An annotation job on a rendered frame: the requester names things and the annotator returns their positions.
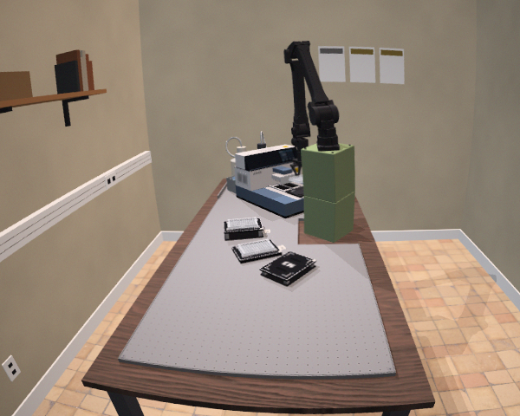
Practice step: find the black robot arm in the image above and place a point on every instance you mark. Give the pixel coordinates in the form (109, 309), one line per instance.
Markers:
(325, 115)

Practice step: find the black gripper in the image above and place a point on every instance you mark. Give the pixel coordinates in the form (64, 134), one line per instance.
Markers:
(297, 163)

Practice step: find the white microplate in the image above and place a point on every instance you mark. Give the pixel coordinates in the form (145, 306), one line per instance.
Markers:
(242, 223)
(296, 179)
(256, 247)

